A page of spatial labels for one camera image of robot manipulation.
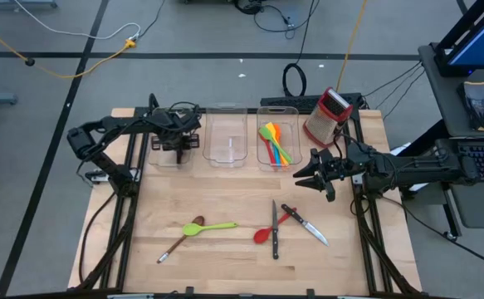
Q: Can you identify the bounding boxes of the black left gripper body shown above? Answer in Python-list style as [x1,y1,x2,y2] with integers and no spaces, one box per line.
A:
[149,110,201,153]

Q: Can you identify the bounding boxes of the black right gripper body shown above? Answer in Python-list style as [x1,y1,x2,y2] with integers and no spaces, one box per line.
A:
[309,145,365,203]

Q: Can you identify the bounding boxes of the riveted-handle knife wide blade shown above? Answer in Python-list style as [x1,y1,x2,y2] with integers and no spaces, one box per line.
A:
[281,203,330,248]

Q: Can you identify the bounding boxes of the blue silicone spatula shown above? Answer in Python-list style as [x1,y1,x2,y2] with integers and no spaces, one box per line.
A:
[271,143,283,168]

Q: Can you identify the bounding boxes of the orange silicone spatula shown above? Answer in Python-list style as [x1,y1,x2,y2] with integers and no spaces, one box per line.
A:
[272,123,289,168]

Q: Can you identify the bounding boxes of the green silicone spatula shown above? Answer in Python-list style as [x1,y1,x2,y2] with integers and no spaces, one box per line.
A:
[258,125,294,164]

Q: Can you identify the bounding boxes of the yellow silicone spatula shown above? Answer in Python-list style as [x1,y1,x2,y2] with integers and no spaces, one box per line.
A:
[264,120,291,166]

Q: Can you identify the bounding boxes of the slim long black-handled knife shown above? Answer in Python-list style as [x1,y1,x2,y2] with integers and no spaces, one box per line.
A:
[271,199,280,261]

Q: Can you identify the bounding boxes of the green silicone spoon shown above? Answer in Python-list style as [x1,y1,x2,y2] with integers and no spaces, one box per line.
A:
[182,222,239,238]

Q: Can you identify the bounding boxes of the brown wooden spoon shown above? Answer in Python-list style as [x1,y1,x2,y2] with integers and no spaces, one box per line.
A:
[156,215,206,265]

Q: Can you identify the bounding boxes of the clear plastic bin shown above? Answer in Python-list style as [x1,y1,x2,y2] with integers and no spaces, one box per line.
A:
[146,106,196,173]
[202,102,249,169]
[256,104,303,173]

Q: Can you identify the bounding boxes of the red steel box grater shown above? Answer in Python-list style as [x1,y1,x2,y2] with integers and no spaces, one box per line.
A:
[302,86,354,149]

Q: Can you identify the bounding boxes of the white box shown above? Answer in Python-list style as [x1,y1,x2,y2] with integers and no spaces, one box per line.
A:
[389,142,432,193]

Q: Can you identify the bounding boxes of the red silicone spoon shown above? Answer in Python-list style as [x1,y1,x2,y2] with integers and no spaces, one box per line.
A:
[252,207,298,245]

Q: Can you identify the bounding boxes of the grey desk cart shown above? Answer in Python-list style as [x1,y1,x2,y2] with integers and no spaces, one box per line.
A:
[392,42,484,243]

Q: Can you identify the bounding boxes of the black floor device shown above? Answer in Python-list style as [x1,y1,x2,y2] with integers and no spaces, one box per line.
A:
[233,0,264,16]

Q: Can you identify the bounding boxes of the grey black work gloves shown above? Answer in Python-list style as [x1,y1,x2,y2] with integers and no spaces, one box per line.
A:
[457,81,484,133]

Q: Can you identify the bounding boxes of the black computer monitor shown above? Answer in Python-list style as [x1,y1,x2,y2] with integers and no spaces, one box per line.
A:
[434,0,484,78]

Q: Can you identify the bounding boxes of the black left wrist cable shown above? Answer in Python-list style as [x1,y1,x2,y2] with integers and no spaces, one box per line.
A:
[164,100,203,128]

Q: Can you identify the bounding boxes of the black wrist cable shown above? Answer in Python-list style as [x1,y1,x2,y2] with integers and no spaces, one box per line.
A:
[164,100,203,128]
[335,131,365,155]

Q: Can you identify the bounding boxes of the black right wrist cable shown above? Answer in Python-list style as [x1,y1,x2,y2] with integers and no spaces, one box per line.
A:
[335,131,365,155]

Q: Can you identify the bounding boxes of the black metal table frame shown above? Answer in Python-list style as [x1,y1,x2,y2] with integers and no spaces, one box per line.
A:
[75,93,423,299]

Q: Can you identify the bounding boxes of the thin black cable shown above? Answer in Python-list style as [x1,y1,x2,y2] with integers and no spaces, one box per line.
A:
[373,66,426,110]
[361,61,424,99]
[382,71,428,122]

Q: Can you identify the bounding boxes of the coiled black cable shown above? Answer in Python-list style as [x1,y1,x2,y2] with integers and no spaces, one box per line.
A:
[281,0,322,98]

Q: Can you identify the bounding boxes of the yellow floor extension cord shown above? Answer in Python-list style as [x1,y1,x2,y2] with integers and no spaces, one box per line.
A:
[0,16,138,80]

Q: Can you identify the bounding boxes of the black plug cable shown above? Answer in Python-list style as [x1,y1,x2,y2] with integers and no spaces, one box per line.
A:
[139,0,167,39]

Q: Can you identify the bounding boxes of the yellow hanging cord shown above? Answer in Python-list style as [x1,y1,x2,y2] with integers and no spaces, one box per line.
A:
[335,0,369,93]

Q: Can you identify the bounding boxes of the white floor cable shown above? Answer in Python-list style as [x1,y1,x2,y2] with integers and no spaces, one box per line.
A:
[13,0,142,42]

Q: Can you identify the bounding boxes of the black cable bundle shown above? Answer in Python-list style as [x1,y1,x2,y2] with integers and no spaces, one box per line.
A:
[252,0,321,41]

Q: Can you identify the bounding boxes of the long black floor cable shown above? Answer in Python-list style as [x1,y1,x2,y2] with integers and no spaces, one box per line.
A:
[378,194,484,273]

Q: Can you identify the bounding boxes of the black left base cable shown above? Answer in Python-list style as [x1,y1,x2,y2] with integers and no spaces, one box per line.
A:
[77,194,116,287]

